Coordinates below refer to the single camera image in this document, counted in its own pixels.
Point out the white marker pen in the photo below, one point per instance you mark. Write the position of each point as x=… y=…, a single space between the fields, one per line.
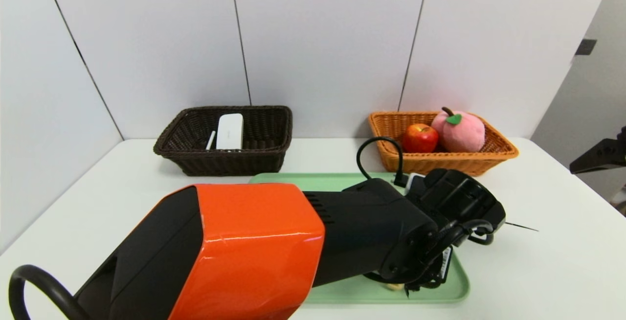
x=210 y=141

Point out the orange wicker basket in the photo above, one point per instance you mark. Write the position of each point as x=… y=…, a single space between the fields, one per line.
x=464 y=163

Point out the dark wall plate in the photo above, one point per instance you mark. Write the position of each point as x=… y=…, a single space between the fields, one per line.
x=586 y=47

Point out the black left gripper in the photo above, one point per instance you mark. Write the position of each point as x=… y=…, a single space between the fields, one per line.
x=446 y=264

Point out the dark brown wicker basket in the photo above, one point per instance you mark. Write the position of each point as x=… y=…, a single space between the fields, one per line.
x=264 y=158

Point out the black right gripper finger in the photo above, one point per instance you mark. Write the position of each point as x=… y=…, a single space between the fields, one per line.
x=599 y=156

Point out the pink plush peach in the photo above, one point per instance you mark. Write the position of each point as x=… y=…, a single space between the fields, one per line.
x=462 y=134

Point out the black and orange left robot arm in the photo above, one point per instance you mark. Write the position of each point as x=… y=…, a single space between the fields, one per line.
x=244 y=251

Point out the white whiteboard eraser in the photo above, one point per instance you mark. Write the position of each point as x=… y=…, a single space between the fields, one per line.
x=230 y=131

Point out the red apple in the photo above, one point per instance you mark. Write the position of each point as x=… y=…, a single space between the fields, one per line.
x=420 y=139

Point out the light green plastic tray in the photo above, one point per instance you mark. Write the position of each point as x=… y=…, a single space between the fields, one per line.
x=342 y=293

